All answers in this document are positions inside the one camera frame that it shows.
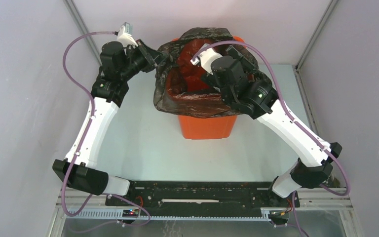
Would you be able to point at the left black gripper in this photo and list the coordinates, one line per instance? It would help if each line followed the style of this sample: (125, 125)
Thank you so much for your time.
(152, 57)

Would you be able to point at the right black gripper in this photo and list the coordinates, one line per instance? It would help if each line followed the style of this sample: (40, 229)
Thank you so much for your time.
(248, 66)

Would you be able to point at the black plastic trash bag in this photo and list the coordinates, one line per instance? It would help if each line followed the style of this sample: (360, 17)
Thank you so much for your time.
(219, 36)

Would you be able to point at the orange plastic trash bin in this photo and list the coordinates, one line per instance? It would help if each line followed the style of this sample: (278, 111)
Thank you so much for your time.
(206, 126)

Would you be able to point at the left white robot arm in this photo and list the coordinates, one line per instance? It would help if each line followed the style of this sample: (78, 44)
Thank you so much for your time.
(120, 63)

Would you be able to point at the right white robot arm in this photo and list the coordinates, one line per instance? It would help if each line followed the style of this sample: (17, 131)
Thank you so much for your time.
(274, 117)

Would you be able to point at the small electronics board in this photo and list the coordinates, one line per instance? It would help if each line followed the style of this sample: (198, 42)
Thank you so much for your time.
(130, 213)

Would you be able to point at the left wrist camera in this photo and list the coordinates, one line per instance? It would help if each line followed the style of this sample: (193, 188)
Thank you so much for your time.
(124, 35)

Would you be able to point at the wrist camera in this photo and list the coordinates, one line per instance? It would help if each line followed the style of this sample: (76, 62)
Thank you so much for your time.
(205, 59)
(124, 35)

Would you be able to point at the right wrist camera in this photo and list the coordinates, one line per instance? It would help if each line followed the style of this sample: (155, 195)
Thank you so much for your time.
(205, 59)

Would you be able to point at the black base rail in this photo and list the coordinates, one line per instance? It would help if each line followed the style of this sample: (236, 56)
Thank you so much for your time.
(208, 199)

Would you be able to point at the white cable duct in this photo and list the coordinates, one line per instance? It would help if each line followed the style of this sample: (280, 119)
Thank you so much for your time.
(115, 214)

